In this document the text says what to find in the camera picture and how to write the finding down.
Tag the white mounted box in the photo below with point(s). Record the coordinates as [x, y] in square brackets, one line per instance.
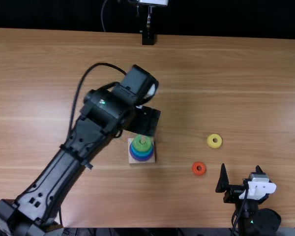
[152, 2]

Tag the wooden peg base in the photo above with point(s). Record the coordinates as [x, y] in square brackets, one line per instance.
[130, 161]

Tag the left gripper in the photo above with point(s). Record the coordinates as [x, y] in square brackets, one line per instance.
[137, 81]

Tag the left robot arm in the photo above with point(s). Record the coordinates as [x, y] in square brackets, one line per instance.
[64, 172]

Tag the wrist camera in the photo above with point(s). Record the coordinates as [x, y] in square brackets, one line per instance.
[152, 92]
[259, 189]

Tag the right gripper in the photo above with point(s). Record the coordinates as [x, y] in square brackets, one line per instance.
[233, 196]

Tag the black clamp stand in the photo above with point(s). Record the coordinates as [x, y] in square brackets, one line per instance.
[148, 39]

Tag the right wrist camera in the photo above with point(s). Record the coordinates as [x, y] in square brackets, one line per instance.
[259, 189]

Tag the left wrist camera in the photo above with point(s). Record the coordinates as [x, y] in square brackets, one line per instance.
[152, 92]

